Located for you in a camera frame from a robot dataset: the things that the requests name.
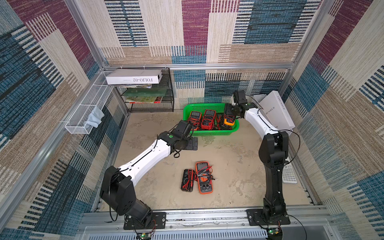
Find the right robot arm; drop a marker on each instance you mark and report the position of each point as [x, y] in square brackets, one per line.
[273, 153]

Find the green plastic basket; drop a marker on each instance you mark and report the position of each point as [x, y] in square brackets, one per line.
[202, 107]

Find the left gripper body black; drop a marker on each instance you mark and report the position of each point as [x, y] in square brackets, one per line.
[187, 143]

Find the books on shelf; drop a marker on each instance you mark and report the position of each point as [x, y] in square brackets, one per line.
[144, 95]

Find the white wire wall basket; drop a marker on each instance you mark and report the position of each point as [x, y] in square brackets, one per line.
[96, 95]

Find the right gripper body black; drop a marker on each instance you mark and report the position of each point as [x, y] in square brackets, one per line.
[229, 111]

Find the white calculator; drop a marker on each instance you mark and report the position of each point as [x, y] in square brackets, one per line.
[288, 175]

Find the light blue cloth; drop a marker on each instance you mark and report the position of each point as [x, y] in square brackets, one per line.
[94, 119]

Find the clear plastic holder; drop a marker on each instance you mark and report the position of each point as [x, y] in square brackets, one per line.
[255, 99]

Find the red multimeter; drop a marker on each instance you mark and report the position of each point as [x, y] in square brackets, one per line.
[220, 122]
[208, 120]

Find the white folio box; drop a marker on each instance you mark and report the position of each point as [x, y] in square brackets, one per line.
[134, 77]

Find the black multimeter with leads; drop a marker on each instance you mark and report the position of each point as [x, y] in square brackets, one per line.
[188, 180]

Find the yellow multimeter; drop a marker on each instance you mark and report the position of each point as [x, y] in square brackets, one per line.
[229, 121]

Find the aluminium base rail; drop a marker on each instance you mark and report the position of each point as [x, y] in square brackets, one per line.
[307, 223]

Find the black wire shelf rack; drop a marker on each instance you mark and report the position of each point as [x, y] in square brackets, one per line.
[167, 104]

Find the orange multimeter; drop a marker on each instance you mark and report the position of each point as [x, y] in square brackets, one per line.
[204, 177]
[195, 120]

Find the white box in holder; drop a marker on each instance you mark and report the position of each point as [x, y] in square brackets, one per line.
[276, 112]

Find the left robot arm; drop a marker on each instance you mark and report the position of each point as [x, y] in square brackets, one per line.
[118, 185]

